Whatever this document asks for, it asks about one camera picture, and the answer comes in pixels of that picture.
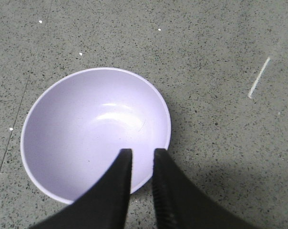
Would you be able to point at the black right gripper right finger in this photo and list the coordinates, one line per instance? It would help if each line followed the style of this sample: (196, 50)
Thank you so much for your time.
(179, 204)

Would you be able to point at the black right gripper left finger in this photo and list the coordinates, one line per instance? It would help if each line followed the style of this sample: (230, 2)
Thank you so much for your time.
(104, 206)

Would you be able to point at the purple bowl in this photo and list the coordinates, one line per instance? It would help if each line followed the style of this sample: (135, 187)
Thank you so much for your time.
(76, 128)

